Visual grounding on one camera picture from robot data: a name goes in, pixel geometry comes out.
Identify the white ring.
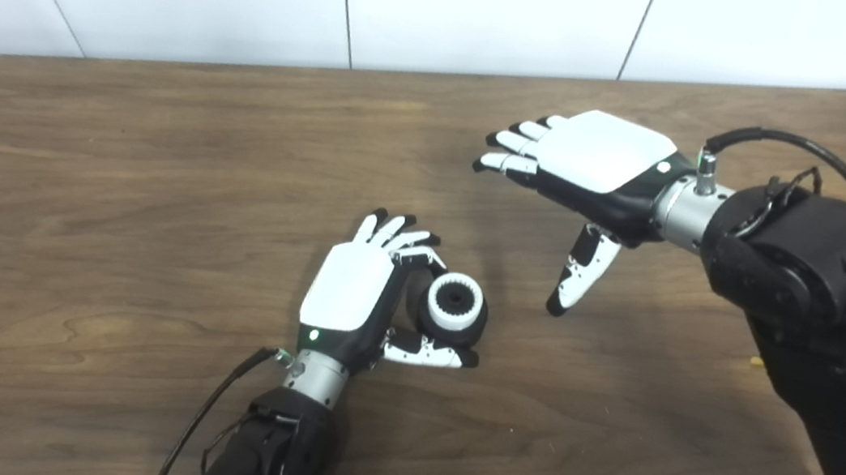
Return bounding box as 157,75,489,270
423,269,487,336

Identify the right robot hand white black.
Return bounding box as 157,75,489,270
454,95,704,333

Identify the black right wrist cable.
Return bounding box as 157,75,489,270
681,119,846,294

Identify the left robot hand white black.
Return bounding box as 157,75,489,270
291,199,498,388

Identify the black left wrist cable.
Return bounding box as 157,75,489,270
152,333,294,475

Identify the round black part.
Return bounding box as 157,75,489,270
399,267,493,353

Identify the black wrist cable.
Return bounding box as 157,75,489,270
681,119,846,294
152,333,294,475

